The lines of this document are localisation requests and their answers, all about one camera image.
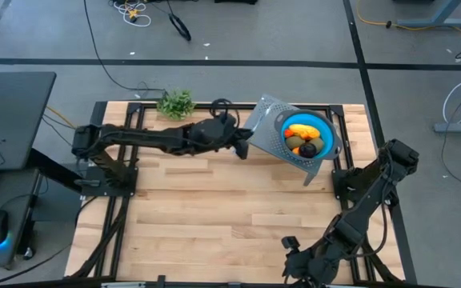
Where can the dark grey desk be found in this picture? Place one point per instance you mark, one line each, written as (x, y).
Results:
(10, 116)

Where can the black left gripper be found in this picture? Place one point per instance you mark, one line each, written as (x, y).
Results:
(230, 136)

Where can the red orange pear-shaped fruit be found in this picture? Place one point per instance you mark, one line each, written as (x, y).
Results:
(288, 133)

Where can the green plant in white pot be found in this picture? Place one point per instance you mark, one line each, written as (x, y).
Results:
(175, 105)

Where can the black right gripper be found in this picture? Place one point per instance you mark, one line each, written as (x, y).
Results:
(310, 266)

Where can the grey desk foot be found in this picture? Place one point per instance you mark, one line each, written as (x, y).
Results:
(438, 18)
(458, 127)

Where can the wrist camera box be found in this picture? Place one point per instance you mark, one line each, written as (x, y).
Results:
(241, 150)
(290, 244)

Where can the round red orange peach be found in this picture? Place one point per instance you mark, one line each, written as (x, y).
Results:
(296, 151)

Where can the olive green oval fruit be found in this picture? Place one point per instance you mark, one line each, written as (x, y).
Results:
(317, 144)
(294, 142)

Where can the black aluminium rig frame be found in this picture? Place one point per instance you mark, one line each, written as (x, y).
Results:
(202, 106)

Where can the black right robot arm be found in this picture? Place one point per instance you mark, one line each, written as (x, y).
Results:
(368, 200)

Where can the grey perforated metal shelf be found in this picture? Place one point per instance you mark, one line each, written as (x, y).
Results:
(266, 136)

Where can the long yellow orange fruit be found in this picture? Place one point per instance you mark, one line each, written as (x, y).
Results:
(304, 131)

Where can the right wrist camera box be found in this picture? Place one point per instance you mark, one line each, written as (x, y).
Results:
(290, 244)

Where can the teal collapsible colander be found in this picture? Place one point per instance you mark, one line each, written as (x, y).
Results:
(328, 130)

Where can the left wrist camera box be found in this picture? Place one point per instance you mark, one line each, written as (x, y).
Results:
(241, 150)

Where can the dark purple round fruit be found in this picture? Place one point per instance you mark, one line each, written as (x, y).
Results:
(307, 150)

